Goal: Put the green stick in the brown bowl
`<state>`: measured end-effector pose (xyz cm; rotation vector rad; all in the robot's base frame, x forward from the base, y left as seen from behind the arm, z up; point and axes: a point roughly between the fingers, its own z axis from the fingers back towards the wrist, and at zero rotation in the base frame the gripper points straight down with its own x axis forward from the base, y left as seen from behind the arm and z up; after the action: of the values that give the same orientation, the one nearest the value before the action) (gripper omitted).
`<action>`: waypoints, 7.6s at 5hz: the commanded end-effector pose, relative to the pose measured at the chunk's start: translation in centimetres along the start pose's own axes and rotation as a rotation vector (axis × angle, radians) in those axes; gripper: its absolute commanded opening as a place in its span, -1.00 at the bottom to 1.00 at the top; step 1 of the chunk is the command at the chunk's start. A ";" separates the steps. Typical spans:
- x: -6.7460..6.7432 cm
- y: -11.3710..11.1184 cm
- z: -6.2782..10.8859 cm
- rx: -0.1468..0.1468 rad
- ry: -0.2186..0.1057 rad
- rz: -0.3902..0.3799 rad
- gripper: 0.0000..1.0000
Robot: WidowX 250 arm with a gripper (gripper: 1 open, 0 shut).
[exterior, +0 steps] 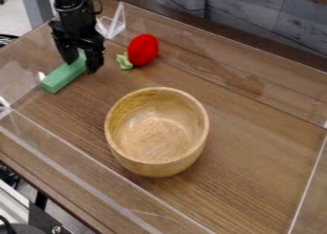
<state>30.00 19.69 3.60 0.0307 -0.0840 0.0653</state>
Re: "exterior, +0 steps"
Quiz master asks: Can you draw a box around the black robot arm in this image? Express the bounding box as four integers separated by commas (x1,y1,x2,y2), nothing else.
48,0,104,74

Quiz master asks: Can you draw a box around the green rectangular stick block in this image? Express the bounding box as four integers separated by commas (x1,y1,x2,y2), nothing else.
42,53,87,94

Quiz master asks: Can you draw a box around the grey table leg post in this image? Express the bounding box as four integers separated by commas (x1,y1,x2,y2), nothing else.
23,0,54,29

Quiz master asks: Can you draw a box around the light wooden bowl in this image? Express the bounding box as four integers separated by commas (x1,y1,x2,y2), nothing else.
104,87,210,178

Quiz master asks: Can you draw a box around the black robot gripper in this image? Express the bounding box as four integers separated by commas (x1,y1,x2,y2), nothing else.
48,9,104,74

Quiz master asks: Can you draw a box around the clear acrylic tray wall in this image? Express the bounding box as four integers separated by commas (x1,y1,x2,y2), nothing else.
0,1,327,234

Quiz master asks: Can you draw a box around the black clamp with cable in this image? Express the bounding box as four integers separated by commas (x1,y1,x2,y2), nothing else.
0,203,74,234

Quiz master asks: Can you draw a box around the red plush strawberry toy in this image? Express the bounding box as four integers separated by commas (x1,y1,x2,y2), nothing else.
115,33,160,70

